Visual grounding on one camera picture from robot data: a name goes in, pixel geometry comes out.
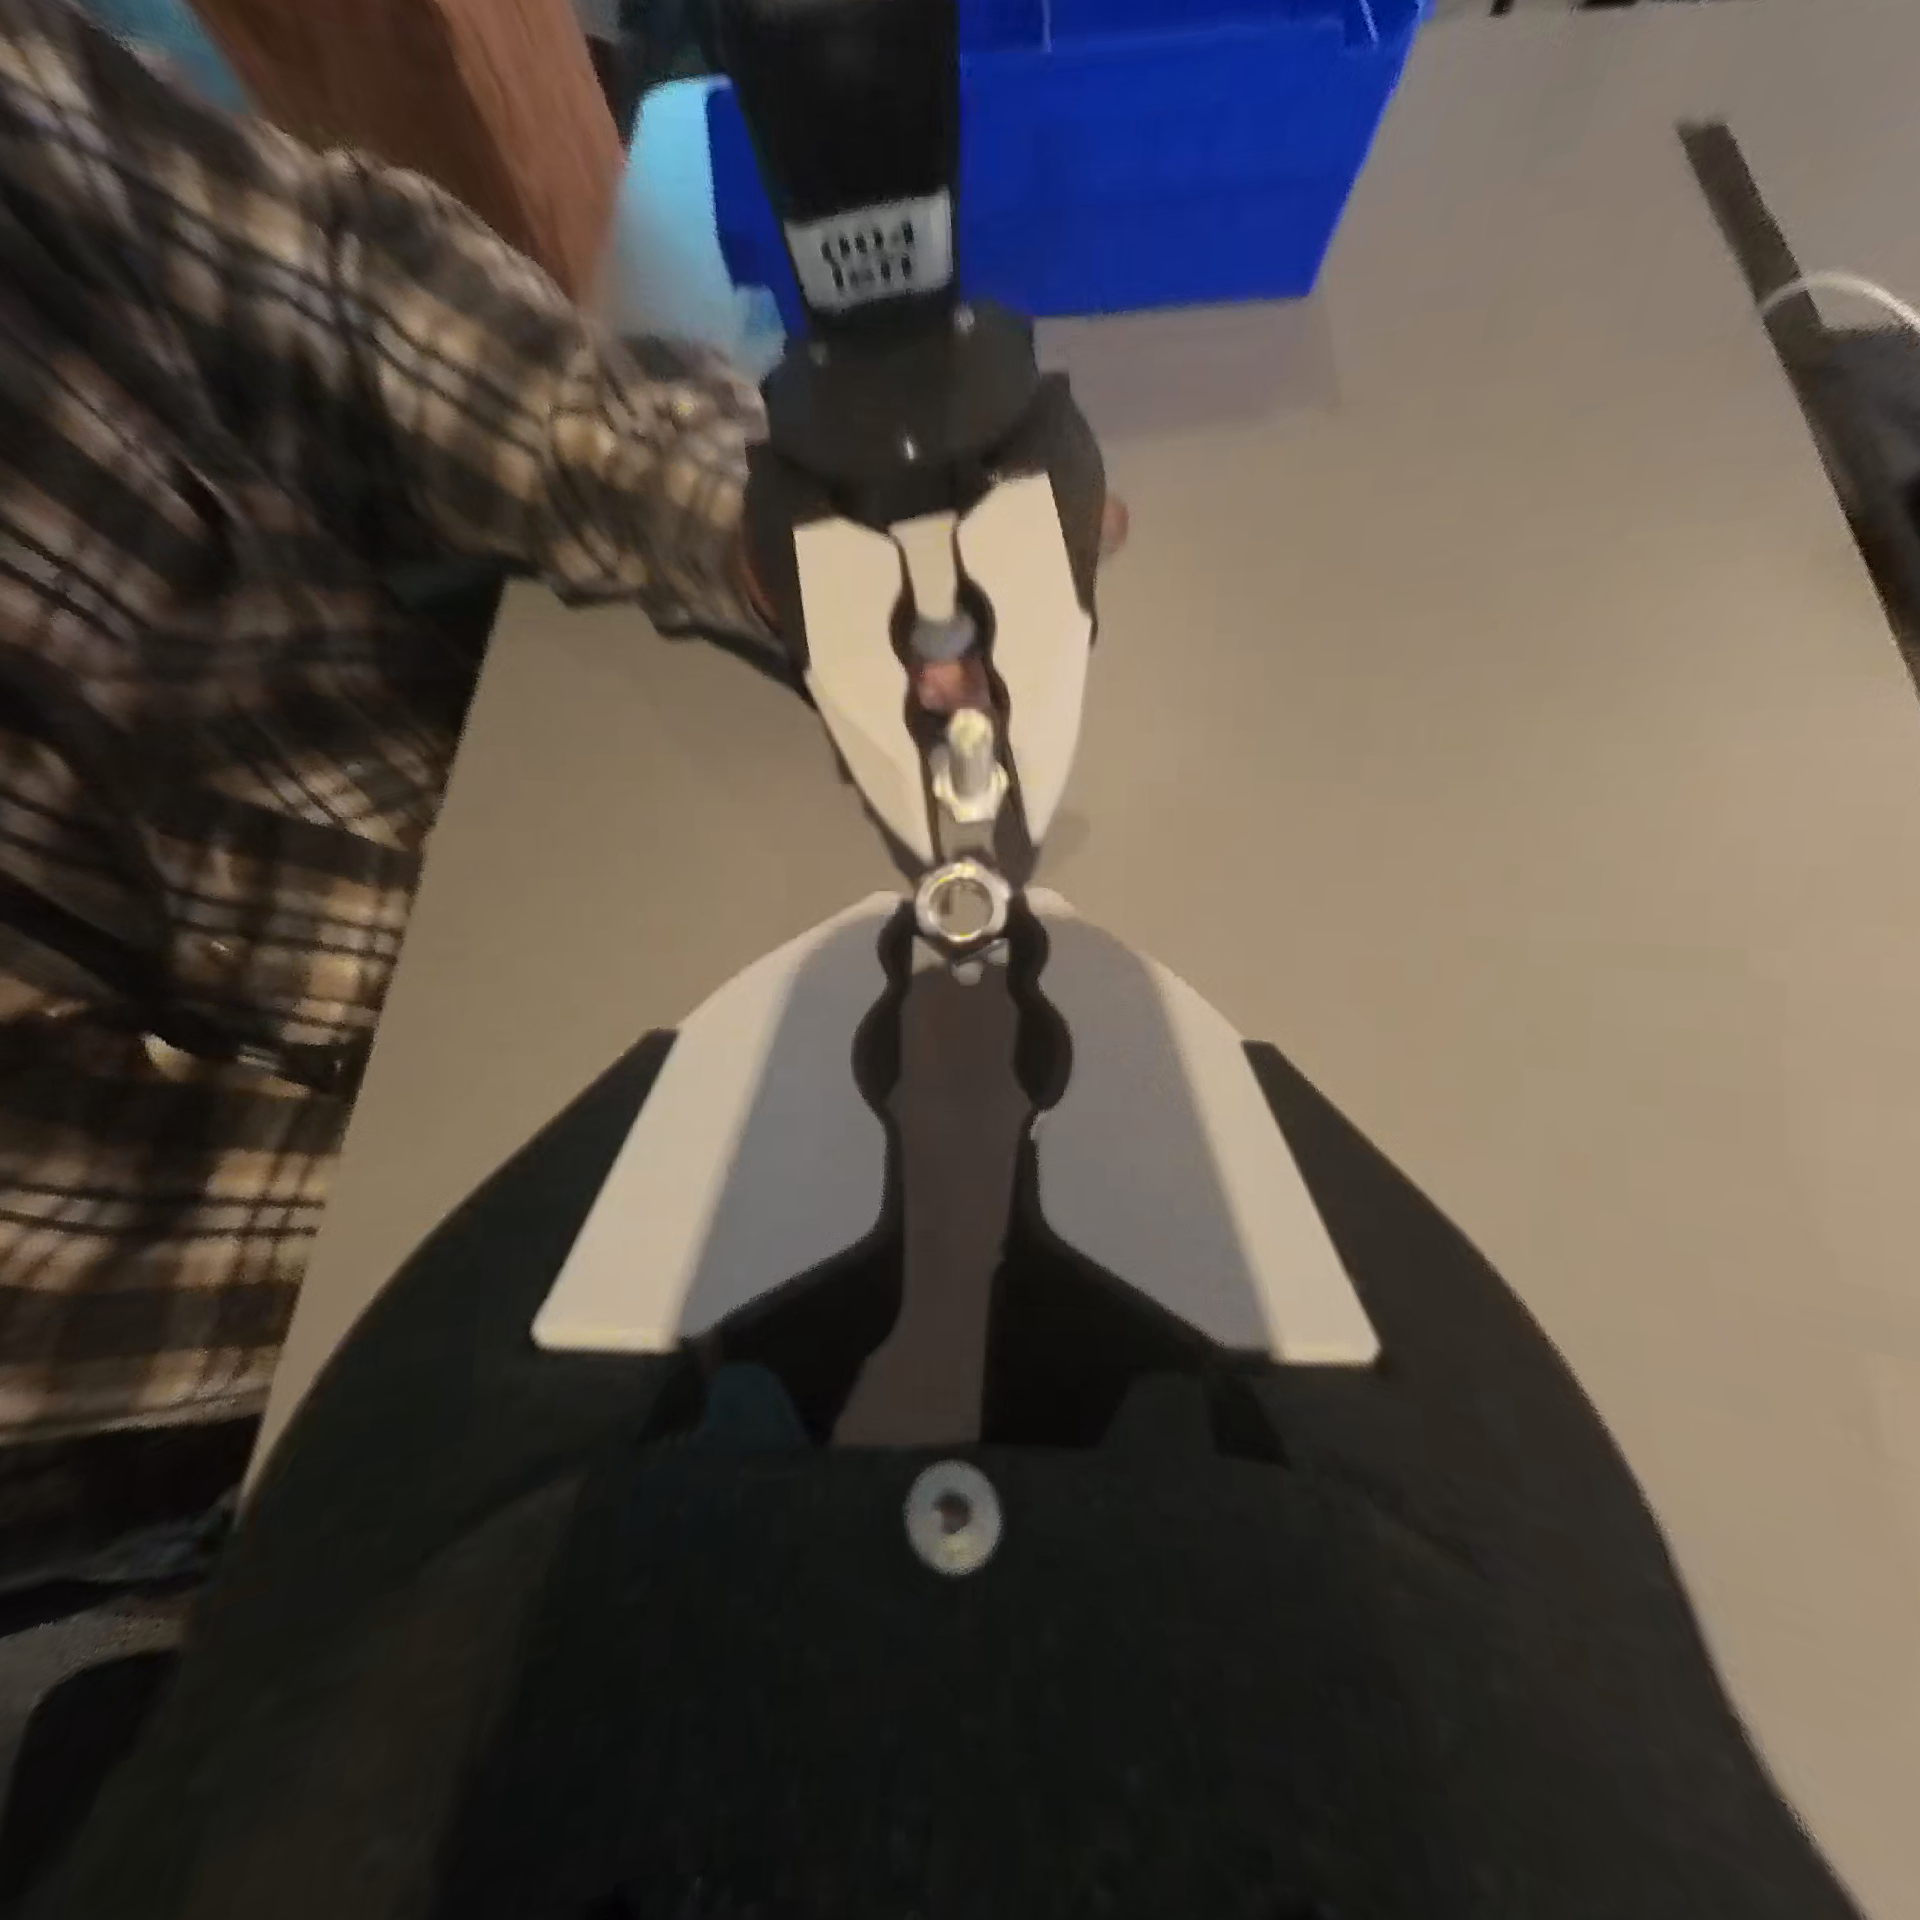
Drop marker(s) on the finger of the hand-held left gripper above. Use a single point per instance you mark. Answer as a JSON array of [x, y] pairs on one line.
[[1043, 644], [856, 660]]

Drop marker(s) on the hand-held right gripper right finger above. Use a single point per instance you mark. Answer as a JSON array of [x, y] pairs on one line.
[[1200, 1185]]

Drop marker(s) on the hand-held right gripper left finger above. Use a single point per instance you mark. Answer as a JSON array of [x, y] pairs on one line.
[[705, 1171]]

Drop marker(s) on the silver hex bolt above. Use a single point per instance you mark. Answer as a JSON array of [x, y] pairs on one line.
[[967, 749]]

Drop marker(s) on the silver hex nut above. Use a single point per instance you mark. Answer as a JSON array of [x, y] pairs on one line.
[[992, 921]]

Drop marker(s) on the person's left forearm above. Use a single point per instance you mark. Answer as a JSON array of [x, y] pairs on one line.
[[451, 376]]

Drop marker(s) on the person's left hand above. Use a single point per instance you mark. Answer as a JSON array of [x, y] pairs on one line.
[[945, 685]]

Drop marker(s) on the large blue plastic bin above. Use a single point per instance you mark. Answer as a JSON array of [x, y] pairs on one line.
[[1141, 148]]

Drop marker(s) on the person's torso in plaid shirt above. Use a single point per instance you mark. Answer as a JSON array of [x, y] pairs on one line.
[[166, 1050]]

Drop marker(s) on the person's legs in dark pants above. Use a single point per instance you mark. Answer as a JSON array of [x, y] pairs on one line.
[[90, 1695]]

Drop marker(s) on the black tape strip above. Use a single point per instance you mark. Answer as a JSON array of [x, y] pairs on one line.
[[1739, 211]]

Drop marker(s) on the dark grey charger block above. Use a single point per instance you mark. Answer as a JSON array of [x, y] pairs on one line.
[[1891, 451]]

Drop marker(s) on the wooden post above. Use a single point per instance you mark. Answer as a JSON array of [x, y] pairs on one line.
[[451, 119]]

